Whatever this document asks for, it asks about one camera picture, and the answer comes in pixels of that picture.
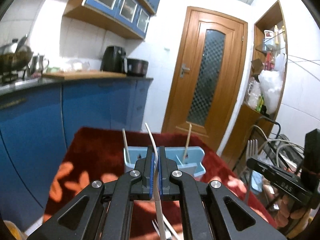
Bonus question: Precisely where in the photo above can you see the white plastic bag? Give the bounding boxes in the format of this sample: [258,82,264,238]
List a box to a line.
[259,54,287,115]

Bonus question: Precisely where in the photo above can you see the blue wall cabinet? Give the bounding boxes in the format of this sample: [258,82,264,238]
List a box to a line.
[63,0,164,40]

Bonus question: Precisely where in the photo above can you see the black air fryer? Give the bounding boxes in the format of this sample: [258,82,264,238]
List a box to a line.
[100,45,128,74]

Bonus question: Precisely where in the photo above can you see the gas stove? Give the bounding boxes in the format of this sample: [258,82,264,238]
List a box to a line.
[0,70,28,85]

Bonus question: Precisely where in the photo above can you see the red floral blanket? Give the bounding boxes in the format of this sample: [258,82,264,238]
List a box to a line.
[42,127,278,240]

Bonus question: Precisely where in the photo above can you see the steel kettle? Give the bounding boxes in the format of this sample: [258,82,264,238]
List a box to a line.
[29,54,49,77]

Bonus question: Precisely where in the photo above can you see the grey cable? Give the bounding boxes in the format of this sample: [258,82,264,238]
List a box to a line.
[259,139,306,173]

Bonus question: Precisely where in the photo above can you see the wooden shelf niche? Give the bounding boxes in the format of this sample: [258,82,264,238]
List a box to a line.
[221,0,288,170]

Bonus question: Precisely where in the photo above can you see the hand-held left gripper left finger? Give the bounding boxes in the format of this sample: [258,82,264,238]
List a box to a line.
[26,145,154,240]

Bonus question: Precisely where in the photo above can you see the blue utensil holder box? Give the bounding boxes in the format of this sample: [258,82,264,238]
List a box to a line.
[123,146,207,181]

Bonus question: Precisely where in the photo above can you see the wooden cutting board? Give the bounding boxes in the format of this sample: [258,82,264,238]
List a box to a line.
[42,70,127,79]

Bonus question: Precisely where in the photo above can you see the blue kitchen base cabinets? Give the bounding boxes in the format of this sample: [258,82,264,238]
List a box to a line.
[0,76,153,230]

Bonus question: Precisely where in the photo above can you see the red bottles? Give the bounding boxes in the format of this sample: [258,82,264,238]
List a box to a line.
[265,51,276,71]

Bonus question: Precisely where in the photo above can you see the person's right hand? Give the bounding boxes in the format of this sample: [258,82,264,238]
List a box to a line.
[277,196,314,230]

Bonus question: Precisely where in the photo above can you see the wooden door with glass panel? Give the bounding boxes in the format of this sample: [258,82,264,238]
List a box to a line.
[161,6,248,144]

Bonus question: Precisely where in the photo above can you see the white plastic fork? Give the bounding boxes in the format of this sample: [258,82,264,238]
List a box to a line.
[244,139,258,205]

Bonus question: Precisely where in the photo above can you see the metal forks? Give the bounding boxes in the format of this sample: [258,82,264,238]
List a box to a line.
[152,219,179,240]

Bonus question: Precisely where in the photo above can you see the wooden chopstick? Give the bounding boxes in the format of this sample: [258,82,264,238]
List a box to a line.
[182,124,192,163]
[122,129,130,163]

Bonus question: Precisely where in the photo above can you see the steel wok with lid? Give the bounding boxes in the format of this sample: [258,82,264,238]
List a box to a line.
[0,34,34,72]

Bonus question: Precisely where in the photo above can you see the white plastic jug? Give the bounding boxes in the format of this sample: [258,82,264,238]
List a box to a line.
[264,29,276,46]

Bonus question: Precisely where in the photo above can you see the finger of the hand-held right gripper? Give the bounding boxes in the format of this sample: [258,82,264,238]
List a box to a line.
[246,158,280,188]

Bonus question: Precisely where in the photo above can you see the black wire rack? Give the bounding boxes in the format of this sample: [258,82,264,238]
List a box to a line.
[234,116,307,213]

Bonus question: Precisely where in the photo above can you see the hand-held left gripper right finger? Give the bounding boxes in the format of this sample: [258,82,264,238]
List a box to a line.
[159,145,288,240]

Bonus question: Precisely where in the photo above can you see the black rice cooker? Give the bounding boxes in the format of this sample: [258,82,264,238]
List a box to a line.
[126,58,149,77]

